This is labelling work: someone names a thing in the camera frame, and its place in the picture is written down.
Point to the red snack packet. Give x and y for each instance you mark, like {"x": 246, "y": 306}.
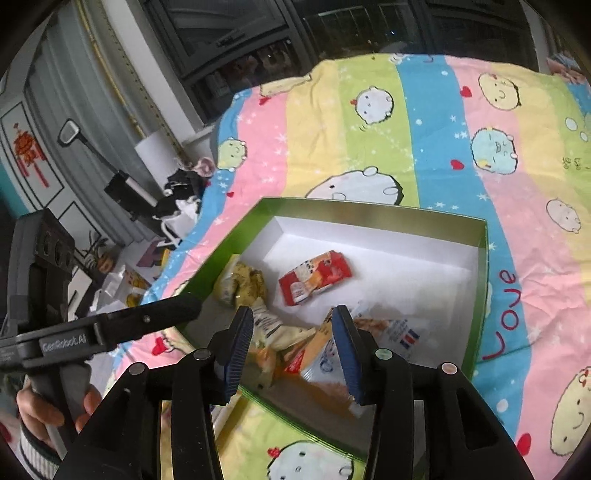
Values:
{"x": 314, "y": 279}

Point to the cream snack packet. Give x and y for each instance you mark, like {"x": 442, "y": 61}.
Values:
{"x": 281, "y": 334}

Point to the white bean snack packet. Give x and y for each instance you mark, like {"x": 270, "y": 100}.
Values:
{"x": 392, "y": 334}

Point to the striped printed blanket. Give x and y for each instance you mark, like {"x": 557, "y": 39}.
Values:
{"x": 508, "y": 207}

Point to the orange snack packet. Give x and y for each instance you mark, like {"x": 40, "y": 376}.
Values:
{"x": 318, "y": 341}

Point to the person's left forearm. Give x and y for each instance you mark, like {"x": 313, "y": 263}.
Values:
{"x": 37, "y": 450}

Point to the yellow green snack packet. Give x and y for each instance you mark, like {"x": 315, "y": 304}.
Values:
{"x": 240, "y": 284}

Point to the small potted plant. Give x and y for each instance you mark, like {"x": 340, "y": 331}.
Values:
{"x": 102, "y": 258}

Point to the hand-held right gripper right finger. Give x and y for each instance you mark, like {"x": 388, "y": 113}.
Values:
{"x": 348, "y": 355}

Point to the white blue snack packet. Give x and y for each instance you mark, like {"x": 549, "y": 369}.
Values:
{"x": 323, "y": 367}

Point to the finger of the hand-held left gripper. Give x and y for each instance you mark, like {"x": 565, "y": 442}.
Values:
{"x": 157, "y": 316}

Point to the white paper roll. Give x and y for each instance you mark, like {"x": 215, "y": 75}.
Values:
{"x": 154, "y": 154}

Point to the green cardboard box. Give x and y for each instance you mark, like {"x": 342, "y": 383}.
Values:
{"x": 369, "y": 212}

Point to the black phone stand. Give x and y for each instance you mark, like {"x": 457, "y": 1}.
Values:
{"x": 122, "y": 187}

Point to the red knot decoration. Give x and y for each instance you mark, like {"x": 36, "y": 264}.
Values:
{"x": 28, "y": 152}

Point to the dark window frame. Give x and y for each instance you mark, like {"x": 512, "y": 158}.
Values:
{"x": 240, "y": 37}

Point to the person's left hand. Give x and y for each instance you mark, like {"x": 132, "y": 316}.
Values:
{"x": 32, "y": 415}

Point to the white paper bag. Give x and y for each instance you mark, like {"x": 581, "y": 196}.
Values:
{"x": 122, "y": 286}

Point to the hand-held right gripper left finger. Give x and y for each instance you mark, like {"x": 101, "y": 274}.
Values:
{"x": 238, "y": 350}

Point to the pink plush toy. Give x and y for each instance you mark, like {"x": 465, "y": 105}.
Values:
{"x": 204, "y": 167}

